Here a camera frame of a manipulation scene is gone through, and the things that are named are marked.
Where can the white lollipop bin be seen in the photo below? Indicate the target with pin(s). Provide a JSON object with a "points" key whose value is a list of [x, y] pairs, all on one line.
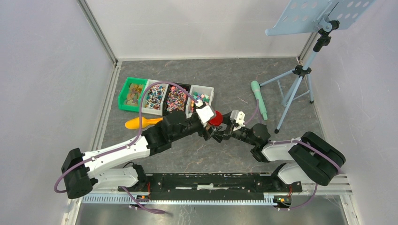
{"points": [[153, 100]]}

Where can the white star candy bin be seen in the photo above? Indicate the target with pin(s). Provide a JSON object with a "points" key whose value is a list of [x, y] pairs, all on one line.
{"points": [[204, 93]]}

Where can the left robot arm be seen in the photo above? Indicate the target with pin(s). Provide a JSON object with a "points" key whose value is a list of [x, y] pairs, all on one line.
{"points": [[82, 172]]}

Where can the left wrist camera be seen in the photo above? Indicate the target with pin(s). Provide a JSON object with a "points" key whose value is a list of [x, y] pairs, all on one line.
{"points": [[205, 114]]}

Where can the orange plastic scoop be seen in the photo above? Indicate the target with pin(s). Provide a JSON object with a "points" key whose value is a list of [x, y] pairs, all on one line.
{"points": [[141, 122]]}

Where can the aluminium frame post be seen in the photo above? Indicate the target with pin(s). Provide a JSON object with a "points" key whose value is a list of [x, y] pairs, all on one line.
{"points": [[97, 30]]}

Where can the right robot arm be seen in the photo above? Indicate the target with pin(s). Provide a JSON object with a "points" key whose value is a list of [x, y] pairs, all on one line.
{"points": [[306, 158]]}

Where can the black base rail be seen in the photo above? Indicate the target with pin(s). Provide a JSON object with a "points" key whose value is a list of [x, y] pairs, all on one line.
{"points": [[213, 186]]}

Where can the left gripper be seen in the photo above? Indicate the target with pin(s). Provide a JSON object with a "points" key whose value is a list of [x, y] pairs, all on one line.
{"points": [[208, 135]]}

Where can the green candy bin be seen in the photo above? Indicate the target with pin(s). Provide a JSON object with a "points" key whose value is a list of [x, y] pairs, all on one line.
{"points": [[131, 94]]}

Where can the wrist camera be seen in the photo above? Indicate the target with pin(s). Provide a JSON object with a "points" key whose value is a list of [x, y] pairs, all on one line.
{"points": [[237, 117], [205, 114]]}

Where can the red jar lid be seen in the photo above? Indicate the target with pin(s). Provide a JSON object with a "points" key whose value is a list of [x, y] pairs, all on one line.
{"points": [[217, 120]]}

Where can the black swirl lollipop bin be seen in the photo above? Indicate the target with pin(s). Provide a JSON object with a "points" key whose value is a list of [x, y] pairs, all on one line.
{"points": [[175, 98]]}

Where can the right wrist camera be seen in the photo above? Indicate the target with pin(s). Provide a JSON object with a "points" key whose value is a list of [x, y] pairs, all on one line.
{"points": [[237, 117]]}

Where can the blue music stand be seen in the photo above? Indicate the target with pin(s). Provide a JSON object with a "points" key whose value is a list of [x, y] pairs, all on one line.
{"points": [[317, 17]]}

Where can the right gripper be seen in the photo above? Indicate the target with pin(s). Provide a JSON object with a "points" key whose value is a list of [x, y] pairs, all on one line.
{"points": [[229, 131]]}

